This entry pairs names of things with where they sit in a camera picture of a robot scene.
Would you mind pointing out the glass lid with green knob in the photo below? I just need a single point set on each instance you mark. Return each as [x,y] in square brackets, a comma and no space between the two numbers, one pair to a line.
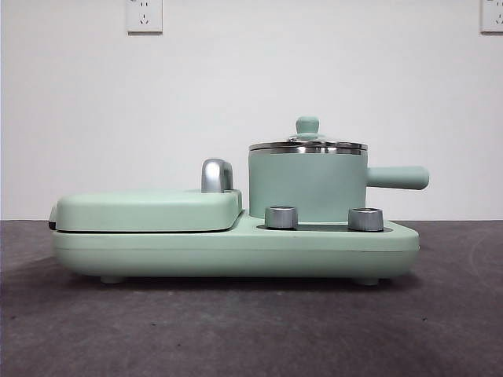
[307,125]

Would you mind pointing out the mint green steamer pot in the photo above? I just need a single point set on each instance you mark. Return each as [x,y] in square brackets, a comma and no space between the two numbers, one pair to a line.
[306,184]

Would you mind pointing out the silver control knob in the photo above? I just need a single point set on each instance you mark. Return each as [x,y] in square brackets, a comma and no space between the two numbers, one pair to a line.
[281,217]
[366,219]

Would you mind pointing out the mint green breakfast machine base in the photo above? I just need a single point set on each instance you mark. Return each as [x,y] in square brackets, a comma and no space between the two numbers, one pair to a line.
[236,251]

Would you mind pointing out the mint green hinged griddle cover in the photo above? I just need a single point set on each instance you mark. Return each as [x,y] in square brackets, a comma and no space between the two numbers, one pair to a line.
[145,210]

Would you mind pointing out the white wall socket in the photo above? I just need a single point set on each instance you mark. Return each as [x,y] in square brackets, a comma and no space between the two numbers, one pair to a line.
[493,15]
[144,17]

